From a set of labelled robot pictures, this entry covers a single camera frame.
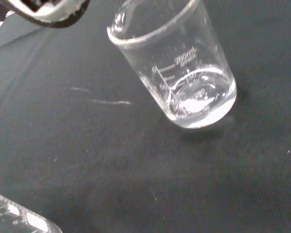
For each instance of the black bench cloth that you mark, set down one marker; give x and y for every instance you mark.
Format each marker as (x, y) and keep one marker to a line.
(111, 157)

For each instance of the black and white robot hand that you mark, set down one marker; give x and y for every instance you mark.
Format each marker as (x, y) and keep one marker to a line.
(50, 12)

